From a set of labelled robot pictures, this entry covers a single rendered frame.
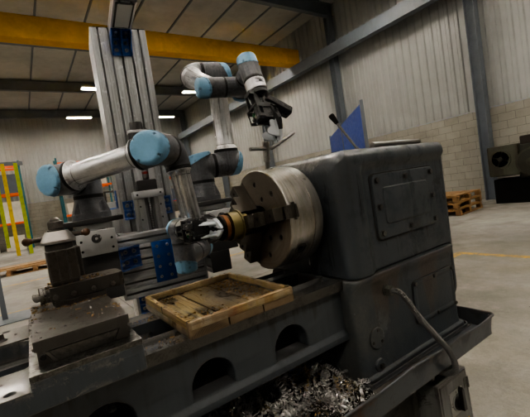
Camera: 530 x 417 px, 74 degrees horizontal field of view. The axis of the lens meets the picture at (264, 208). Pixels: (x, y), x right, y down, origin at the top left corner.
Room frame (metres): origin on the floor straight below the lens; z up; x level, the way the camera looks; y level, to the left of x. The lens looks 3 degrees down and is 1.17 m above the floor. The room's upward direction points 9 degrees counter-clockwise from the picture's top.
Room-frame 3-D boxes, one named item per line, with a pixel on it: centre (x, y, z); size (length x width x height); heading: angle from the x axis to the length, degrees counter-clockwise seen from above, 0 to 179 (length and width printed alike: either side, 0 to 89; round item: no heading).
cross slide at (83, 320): (0.83, 0.49, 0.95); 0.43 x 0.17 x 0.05; 34
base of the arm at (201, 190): (1.70, 0.27, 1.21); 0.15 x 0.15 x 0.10
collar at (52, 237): (0.88, 0.52, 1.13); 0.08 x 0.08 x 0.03
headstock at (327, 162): (1.38, -0.35, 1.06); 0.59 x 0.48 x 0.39; 124
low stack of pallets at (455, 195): (8.14, -4.29, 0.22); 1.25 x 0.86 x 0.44; 127
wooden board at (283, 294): (1.01, 0.18, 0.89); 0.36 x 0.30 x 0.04; 34
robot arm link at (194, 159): (1.71, 0.27, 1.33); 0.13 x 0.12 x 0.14; 111
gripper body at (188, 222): (1.11, 0.23, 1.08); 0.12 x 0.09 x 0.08; 32
